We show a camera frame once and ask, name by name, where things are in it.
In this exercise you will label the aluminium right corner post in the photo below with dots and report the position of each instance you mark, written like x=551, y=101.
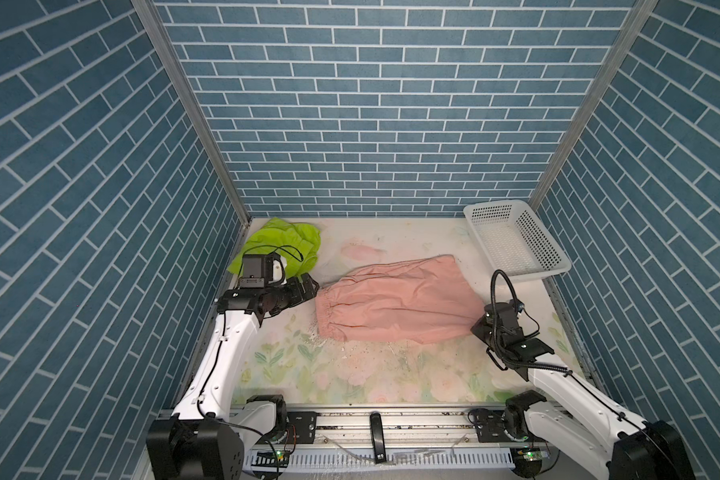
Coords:
x=633, y=24

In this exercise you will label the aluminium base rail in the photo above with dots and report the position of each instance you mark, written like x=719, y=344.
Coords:
x=416, y=437

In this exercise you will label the right green circuit board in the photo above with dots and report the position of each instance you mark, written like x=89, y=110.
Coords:
x=527, y=462

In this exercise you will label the left green circuit board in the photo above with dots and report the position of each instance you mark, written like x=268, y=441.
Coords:
x=268, y=465

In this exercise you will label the aluminium corner post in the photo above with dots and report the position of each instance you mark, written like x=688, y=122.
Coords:
x=633, y=24
x=149, y=17

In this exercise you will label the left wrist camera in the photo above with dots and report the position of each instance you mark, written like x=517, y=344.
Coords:
x=276, y=269

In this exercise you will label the green circuit board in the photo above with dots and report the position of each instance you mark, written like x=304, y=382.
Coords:
x=527, y=462
x=268, y=465

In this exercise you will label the aluminium left corner post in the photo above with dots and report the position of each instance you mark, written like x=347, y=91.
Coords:
x=149, y=17

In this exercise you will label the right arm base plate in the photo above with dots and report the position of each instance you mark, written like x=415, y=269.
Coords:
x=488, y=425

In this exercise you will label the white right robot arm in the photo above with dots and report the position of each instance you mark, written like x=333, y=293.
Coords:
x=565, y=410

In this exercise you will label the pink shorts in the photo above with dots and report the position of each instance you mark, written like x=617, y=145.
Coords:
x=425, y=301

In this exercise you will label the white plastic basket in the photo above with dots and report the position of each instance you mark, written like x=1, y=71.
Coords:
x=513, y=239

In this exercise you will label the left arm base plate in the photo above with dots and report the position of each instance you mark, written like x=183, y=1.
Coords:
x=298, y=428

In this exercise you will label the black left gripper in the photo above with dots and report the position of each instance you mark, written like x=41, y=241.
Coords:
x=296, y=294

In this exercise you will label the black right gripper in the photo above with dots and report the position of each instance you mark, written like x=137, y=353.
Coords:
x=478, y=327

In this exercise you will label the lime green shorts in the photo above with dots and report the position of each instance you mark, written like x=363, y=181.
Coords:
x=297, y=243

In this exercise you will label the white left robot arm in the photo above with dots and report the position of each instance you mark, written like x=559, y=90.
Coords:
x=202, y=439

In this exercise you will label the black handle on rail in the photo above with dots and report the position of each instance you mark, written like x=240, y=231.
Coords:
x=377, y=438

